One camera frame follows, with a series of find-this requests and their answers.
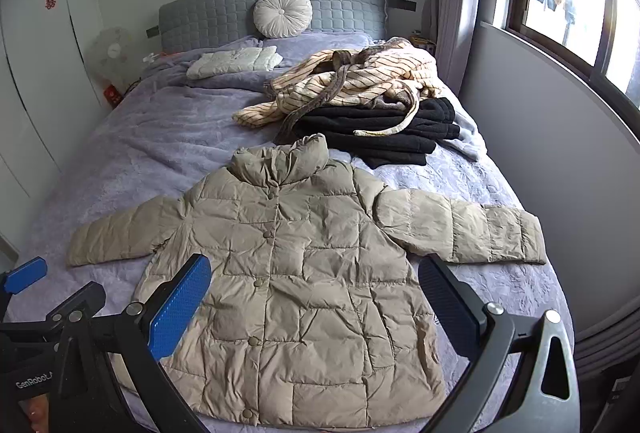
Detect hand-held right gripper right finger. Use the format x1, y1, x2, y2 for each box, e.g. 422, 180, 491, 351
418, 255, 581, 433

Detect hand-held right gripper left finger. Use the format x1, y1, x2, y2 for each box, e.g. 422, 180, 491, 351
52, 254, 213, 433

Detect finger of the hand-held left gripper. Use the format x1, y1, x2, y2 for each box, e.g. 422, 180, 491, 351
30, 281, 107, 330
0, 257, 49, 309

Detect beige puffer jacket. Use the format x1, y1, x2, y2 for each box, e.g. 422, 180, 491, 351
66, 133, 547, 431

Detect folded black clothes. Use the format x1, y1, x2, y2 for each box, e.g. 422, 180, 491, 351
292, 97, 461, 170

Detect person's left hand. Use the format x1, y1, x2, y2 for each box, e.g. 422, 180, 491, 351
19, 394, 52, 433

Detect lavender fleece blanket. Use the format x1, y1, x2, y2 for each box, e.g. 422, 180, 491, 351
10, 33, 576, 433

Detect pale blue-grey cloth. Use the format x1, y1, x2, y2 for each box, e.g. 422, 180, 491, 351
440, 100, 488, 161

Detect white wardrobe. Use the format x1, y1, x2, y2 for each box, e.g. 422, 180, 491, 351
0, 0, 116, 264

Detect white standing fan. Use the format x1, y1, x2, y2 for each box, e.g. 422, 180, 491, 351
89, 26, 136, 84

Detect beige striped robe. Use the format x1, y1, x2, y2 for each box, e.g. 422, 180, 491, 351
232, 38, 445, 139

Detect folded white puffer garment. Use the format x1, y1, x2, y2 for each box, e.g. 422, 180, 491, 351
186, 46, 284, 80

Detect small yellow box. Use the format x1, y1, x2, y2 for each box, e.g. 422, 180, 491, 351
409, 30, 437, 54

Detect round white cushion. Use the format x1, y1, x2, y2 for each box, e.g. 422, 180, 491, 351
252, 0, 314, 39

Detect grey quilted headboard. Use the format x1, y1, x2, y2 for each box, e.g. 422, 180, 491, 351
146, 0, 417, 54

